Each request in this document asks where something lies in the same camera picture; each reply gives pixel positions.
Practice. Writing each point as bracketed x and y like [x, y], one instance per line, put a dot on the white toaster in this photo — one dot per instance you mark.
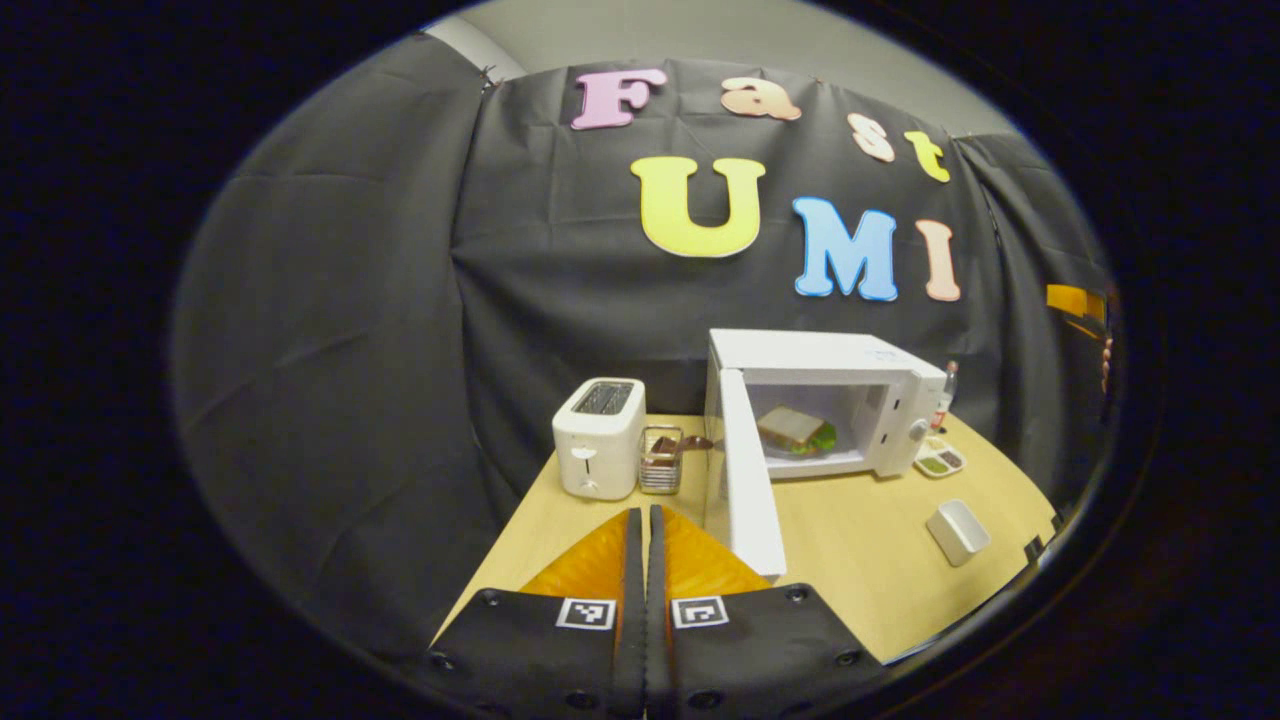
[598, 440]

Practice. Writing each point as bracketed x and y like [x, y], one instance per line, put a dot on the small white rectangular tray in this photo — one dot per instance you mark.
[957, 532]

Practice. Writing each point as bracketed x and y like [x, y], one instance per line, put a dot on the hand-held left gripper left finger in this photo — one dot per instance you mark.
[540, 650]

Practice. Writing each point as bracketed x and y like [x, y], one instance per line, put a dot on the brown utensil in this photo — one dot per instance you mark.
[685, 443]

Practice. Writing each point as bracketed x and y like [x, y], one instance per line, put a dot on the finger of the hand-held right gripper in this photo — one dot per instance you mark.
[1075, 300]

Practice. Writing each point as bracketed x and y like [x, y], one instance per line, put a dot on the white microwave oven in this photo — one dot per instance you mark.
[840, 370]

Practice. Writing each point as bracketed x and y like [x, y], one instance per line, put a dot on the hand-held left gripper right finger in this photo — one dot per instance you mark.
[760, 650]

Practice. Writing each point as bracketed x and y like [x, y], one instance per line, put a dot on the white divided dish of beans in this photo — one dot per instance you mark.
[940, 460]

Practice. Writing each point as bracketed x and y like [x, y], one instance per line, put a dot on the sandwich with lettuce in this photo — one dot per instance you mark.
[795, 430]

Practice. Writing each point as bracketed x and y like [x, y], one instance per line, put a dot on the clear bottle with red label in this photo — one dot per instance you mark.
[946, 395]

